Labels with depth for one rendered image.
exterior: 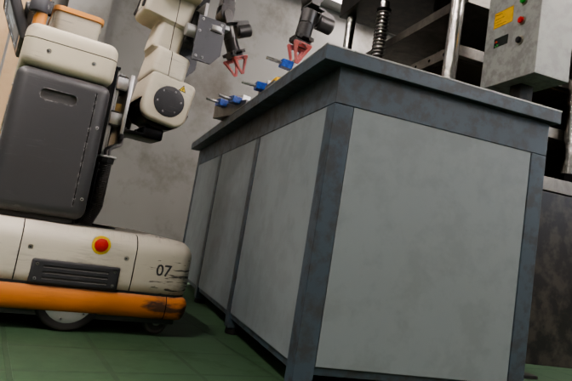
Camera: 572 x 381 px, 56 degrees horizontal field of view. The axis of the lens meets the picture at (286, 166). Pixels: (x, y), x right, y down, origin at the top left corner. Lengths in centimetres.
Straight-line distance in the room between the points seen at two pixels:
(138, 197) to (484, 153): 353
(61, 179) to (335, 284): 80
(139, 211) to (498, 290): 354
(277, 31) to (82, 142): 387
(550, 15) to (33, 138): 180
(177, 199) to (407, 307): 354
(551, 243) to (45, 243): 197
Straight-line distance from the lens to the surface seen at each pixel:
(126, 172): 460
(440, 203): 140
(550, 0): 229
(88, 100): 163
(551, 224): 257
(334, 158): 126
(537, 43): 220
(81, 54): 165
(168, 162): 470
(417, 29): 292
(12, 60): 419
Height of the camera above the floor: 34
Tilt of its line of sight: 8 degrees up
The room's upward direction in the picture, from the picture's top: 9 degrees clockwise
